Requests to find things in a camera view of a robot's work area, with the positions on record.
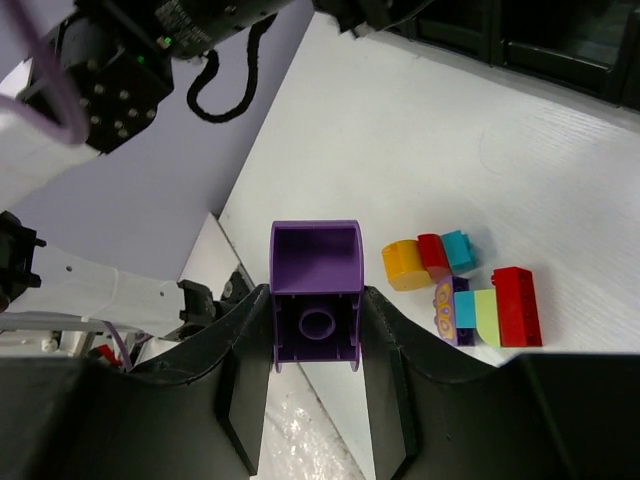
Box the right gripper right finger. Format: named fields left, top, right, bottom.
left=363, top=287, right=639, bottom=479

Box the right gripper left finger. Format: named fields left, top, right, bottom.
left=1, top=285, right=273, bottom=479

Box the orange yellow lego brick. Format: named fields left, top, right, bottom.
left=382, top=239, right=433, bottom=291

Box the red curved lego brick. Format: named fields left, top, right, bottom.
left=417, top=233, right=452, bottom=283

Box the small teal lego brick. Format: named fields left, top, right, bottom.
left=441, top=230, right=477, bottom=274

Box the purple heart lego plate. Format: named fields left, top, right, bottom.
left=269, top=220, right=364, bottom=371

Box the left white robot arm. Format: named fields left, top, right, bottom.
left=1, top=1, right=283, bottom=340

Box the purple oval lego piece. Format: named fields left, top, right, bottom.
left=433, top=276, right=476, bottom=347

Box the yellow green lego brick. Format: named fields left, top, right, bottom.
left=474, top=289, right=501, bottom=347

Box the teal pink lego brick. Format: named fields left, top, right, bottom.
left=454, top=290, right=476, bottom=329

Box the red long lego brick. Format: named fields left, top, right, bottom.
left=491, top=266, right=543, bottom=348

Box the black bin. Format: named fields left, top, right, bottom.
left=491, top=1, right=639, bottom=104
left=387, top=0, right=493, bottom=64
left=620, top=8, right=639, bottom=111

